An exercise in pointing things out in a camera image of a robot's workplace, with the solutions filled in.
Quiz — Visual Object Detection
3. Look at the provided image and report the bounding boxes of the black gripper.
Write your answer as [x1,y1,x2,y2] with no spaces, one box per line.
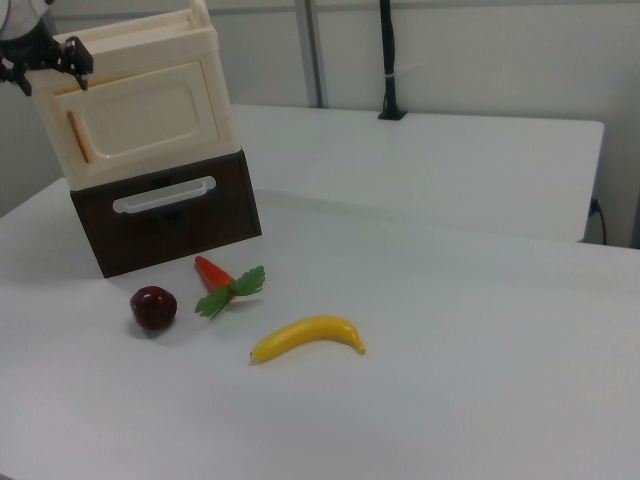
[0,25,96,97]

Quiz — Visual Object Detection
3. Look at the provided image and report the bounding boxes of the cream cabinet door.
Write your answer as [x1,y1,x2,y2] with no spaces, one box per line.
[51,59,224,176]

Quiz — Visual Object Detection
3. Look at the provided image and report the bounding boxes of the cream plastic cabinet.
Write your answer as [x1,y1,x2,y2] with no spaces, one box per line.
[29,0,236,194]

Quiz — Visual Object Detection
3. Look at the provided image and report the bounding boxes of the dark brown wooden drawer box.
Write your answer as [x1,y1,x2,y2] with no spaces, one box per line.
[68,147,264,280]

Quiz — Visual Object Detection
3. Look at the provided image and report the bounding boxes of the dark red toy apple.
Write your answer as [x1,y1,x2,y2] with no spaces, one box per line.
[130,285,179,332]

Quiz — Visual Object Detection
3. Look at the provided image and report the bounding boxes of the orange toy carrot green leaves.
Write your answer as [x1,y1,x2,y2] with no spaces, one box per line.
[193,255,267,321]

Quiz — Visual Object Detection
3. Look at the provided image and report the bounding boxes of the black clamped pole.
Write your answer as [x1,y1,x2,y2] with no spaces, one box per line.
[377,0,409,122]

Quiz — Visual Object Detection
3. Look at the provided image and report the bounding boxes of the yellow toy banana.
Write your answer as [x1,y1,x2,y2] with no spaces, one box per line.
[249,314,367,366]

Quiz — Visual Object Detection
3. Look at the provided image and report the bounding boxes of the brown wooden door handle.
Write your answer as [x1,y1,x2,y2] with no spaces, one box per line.
[66,110,94,165]

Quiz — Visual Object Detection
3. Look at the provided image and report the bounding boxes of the white drawer handle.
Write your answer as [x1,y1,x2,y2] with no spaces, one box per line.
[112,175,218,215]

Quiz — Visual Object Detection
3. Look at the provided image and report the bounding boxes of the black wall cable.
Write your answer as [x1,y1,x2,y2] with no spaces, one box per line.
[589,197,609,247]

